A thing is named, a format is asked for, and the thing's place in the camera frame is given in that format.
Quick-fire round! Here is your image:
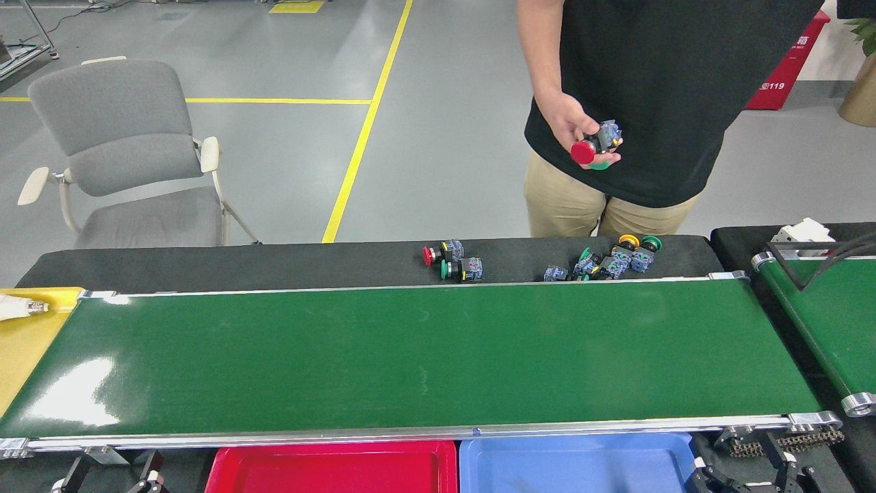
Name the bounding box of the person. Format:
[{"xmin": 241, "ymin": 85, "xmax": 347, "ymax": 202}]
[{"xmin": 517, "ymin": 0, "xmax": 825, "ymax": 238}]

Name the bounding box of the yellow push button switch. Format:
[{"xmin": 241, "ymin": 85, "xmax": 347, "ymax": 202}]
[{"xmin": 606, "ymin": 234, "xmax": 641, "ymax": 278}]

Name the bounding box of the white light bulb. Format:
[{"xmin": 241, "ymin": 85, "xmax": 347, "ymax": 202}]
[{"xmin": 0, "ymin": 294, "xmax": 50, "ymax": 323}]

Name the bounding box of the blue plastic tray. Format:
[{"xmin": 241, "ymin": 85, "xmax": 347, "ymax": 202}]
[{"xmin": 459, "ymin": 433, "xmax": 699, "ymax": 493}]

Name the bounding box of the red fire extinguisher box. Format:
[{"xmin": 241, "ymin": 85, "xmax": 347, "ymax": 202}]
[{"xmin": 745, "ymin": 10, "xmax": 831, "ymax": 111}]

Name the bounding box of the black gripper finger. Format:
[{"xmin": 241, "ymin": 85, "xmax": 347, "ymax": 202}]
[
  {"xmin": 686, "ymin": 457, "xmax": 748, "ymax": 493},
  {"xmin": 762, "ymin": 433, "xmax": 820, "ymax": 493},
  {"xmin": 132, "ymin": 449, "xmax": 167, "ymax": 493},
  {"xmin": 49, "ymin": 454, "xmax": 91, "ymax": 493}
]

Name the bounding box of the narrow green conveyor belt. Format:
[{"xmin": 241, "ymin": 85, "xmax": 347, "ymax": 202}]
[{"xmin": 751, "ymin": 251, "xmax": 876, "ymax": 417}]

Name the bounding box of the grey padded armchair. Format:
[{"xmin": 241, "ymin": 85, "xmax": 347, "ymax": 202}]
[{"xmin": 17, "ymin": 56, "xmax": 261, "ymax": 249}]

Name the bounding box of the potted plant gold pot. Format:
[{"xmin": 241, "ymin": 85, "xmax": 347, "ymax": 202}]
[{"xmin": 838, "ymin": 17, "xmax": 876, "ymax": 128}]

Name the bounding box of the person's right hand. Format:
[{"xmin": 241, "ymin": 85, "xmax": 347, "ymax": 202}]
[{"xmin": 543, "ymin": 91, "xmax": 623, "ymax": 170}]

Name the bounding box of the yellow plastic tray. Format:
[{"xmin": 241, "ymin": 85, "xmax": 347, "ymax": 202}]
[{"xmin": 0, "ymin": 287, "xmax": 86, "ymax": 417}]

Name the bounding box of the red plastic tray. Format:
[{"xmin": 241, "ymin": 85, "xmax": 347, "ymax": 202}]
[{"xmin": 204, "ymin": 440, "xmax": 459, "ymax": 493}]

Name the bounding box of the white circuit breaker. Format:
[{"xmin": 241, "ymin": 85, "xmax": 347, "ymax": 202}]
[{"xmin": 780, "ymin": 217, "xmax": 838, "ymax": 244}]

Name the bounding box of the silver metal rack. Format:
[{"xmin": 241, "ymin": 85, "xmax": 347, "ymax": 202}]
[{"xmin": 0, "ymin": 0, "xmax": 60, "ymax": 81}]

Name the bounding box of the conveyor drive chain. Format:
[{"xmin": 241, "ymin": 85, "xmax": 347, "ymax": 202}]
[{"xmin": 729, "ymin": 428, "xmax": 846, "ymax": 458}]

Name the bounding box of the black cable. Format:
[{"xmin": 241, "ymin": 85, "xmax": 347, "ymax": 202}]
[{"xmin": 766, "ymin": 231, "xmax": 876, "ymax": 292}]

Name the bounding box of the long green conveyor belt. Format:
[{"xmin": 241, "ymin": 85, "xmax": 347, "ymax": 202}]
[{"xmin": 0, "ymin": 270, "xmax": 844, "ymax": 461}]

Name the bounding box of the red mushroom push button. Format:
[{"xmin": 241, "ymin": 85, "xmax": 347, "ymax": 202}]
[
  {"xmin": 422, "ymin": 239, "xmax": 465, "ymax": 267},
  {"xmin": 571, "ymin": 120, "xmax": 623, "ymax": 166}
]

